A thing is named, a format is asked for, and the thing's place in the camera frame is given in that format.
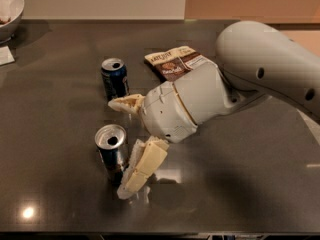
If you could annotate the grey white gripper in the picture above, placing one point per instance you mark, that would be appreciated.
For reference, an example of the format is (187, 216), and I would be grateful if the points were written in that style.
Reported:
(165, 112)

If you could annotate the redbull can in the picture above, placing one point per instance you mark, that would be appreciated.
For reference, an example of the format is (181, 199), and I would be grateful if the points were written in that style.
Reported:
(111, 141)

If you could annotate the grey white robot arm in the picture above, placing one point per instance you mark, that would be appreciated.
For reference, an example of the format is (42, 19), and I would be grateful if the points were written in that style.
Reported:
(254, 61)

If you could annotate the blue pepsi can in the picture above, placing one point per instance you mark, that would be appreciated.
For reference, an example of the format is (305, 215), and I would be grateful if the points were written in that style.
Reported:
(114, 76)

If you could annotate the brown white snack bag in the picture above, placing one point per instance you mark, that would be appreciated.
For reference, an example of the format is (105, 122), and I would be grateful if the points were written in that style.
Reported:
(176, 62)

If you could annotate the white paper napkin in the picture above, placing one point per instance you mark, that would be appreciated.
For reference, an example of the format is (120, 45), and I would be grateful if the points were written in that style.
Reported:
(6, 56)

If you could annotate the white bowl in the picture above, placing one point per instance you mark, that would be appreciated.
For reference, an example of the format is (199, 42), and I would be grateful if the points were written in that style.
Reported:
(11, 12)

